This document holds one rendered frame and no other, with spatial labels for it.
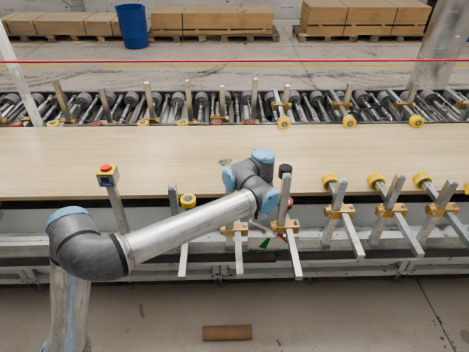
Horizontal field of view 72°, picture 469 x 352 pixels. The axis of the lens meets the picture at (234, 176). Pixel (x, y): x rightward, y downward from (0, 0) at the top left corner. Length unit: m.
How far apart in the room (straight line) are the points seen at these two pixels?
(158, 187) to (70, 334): 0.85
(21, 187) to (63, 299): 1.07
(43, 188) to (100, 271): 1.18
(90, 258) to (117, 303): 1.62
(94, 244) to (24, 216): 1.28
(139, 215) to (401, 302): 1.83
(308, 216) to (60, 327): 1.31
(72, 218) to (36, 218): 1.16
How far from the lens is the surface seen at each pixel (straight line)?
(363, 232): 2.04
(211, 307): 2.34
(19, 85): 2.56
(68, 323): 1.19
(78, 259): 0.88
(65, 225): 0.95
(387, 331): 2.47
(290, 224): 1.62
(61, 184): 1.99
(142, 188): 1.80
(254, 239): 1.65
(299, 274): 1.46
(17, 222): 2.19
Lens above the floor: 2.05
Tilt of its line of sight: 39 degrees down
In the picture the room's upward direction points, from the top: 1 degrees clockwise
